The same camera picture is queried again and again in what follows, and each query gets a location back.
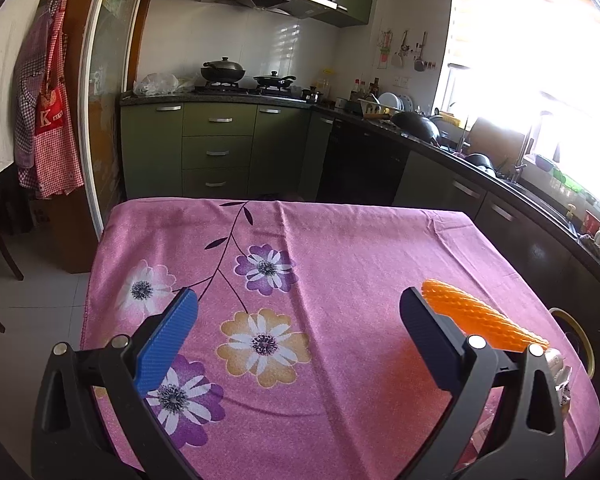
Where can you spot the yellow oil bottle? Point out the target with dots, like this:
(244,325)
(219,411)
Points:
(324,84)

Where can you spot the red mug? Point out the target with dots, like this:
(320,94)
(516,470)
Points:
(590,222)

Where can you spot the large black wok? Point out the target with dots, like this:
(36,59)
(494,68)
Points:
(415,126)

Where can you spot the long sink base cabinet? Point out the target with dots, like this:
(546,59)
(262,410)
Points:
(460,195)

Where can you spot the black stone countertop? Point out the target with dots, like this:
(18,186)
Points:
(480,170)

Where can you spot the purple bowl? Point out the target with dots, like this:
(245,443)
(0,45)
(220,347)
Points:
(545,162)

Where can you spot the group of condiment bottles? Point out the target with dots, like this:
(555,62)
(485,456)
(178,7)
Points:
(364,91)

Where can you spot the black cooking pot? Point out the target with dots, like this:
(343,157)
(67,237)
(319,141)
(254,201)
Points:
(480,162)

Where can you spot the clear plastic bag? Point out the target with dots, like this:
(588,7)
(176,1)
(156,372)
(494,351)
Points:
(155,85)

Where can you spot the hanging kitchen utensils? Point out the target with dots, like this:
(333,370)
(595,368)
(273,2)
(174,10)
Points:
(405,52)

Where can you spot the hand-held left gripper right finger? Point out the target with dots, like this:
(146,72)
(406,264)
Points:
(430,335)

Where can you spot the green plastic bowls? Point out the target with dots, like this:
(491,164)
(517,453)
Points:
(567,180)

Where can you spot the glass sliding door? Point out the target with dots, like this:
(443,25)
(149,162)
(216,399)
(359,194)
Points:
(105,110)

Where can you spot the small steel pot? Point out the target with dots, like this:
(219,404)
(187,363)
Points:
(311,96)

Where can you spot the silver wrapper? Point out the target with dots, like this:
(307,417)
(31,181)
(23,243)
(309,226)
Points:
(564,390)

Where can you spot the dark crumpled cloth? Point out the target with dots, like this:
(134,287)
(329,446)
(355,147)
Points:
(587,241)

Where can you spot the bright kitchen window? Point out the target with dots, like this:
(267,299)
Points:
(540,60)

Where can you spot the steel kitchen faucet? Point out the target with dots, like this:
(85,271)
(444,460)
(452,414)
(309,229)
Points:
(519,165)

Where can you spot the white hanging sheet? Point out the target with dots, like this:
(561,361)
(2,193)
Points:
(0,110)

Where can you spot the wooden cutting board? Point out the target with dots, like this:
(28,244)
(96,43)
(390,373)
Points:
(495,137)

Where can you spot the pink checked apron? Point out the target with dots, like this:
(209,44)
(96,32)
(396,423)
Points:
(27,100)

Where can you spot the dish rack with plates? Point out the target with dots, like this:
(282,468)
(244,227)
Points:
(387,105)

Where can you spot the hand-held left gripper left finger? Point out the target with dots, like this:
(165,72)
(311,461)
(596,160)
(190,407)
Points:
(165,345)

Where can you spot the black bin with yellow rim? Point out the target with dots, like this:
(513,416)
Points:
(587,345)

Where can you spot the black gas stove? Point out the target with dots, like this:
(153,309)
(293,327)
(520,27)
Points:
(245,91)

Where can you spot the black lidded wok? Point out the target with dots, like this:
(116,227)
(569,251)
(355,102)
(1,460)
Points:
(223,72)

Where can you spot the small white plastic bottle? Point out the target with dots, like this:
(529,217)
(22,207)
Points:
(555,359)

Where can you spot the green drawer base cabinet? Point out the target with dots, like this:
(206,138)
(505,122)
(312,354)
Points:
(220,150)

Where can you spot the black lidded frying pan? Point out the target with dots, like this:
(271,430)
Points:
(272,81)

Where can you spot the pink floral tablecloth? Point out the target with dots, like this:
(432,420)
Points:
(330,260)

